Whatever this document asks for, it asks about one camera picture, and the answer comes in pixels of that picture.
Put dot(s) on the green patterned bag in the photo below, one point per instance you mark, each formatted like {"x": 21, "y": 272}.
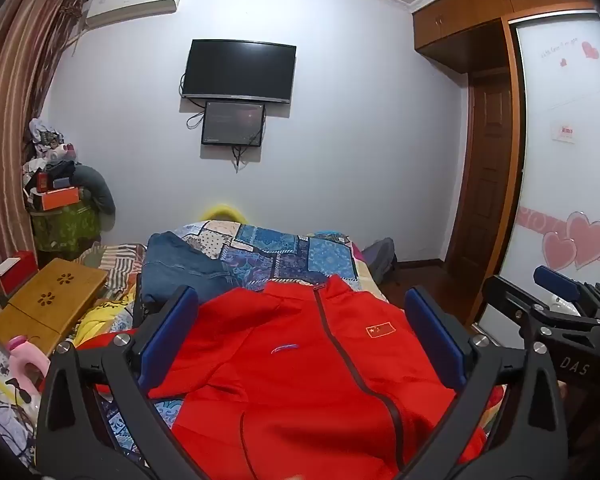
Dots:
{"x": 65, "y": 230}

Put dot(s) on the blue jeans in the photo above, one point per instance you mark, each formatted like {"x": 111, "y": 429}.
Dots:
{"x": 180, "y": 265}

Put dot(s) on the printed papers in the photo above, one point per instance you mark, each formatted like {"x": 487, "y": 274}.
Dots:
{"x": 0, "y": 390}

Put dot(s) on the pile of clutter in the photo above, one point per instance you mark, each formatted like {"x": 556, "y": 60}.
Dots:
{"x": 45, "y": 145}

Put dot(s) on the pink plastic bottle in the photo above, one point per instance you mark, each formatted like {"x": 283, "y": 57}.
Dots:
{"x": 22, "y": 360}

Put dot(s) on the yellow round object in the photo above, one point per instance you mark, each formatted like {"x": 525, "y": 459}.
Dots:
{"x": 222, "y": 211}

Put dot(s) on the dark grey cushion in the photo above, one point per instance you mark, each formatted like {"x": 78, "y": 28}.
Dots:
{"x": 95, "y": 185}

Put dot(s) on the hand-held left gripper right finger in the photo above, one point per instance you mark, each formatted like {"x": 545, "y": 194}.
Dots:
{"x": 432, "y": 340}

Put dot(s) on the black wall television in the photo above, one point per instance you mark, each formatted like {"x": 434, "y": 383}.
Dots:
{"x": 237, "y": 70}

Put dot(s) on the white air conditioner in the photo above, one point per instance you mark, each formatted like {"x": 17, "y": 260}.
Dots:
{"x": 130, "y": 2}

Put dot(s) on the red zip jacket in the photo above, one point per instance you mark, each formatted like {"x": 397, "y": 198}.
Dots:
{"x": 290, "y": 375}

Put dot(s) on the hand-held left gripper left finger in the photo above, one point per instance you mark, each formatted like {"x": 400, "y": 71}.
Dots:
{"x": 167, "y": 340}

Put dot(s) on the brown wooden door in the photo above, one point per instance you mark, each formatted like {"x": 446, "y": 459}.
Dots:
{"x": 485, "y": 170}

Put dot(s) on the blue patchwork bedspread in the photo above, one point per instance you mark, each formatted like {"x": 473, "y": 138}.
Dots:
{"x": 300, "y": 255}

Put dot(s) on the red box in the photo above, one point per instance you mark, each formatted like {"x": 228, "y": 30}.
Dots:
{"x": 15, "y": 270}

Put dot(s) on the wooden folding bed table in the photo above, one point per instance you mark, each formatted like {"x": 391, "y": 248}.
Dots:
{"x": 45, "y": 300}

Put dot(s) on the striped bed sheet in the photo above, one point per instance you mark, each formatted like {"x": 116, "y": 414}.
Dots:
{"x": 115, "y": 262}

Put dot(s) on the yellow blanket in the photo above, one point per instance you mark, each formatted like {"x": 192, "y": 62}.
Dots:
{"x": 105, "y": 315}

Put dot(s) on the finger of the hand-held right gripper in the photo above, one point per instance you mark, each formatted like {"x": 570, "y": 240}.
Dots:
{"x": 510, "y": 295}
{"x": 555, "y": 280}

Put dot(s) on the small black wall monitor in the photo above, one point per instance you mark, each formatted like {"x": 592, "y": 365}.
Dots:
{"x": 232, "y": 122}

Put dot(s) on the brown striped curtain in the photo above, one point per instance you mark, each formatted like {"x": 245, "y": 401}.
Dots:
{"x": 15, "y": 85}

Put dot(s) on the wooden overhead cabinet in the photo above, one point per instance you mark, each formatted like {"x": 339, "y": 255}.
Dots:
{"x": 480, "y": 5}

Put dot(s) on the orange box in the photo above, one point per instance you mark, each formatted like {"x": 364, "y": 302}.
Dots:
{"x": 55, "y": 199}

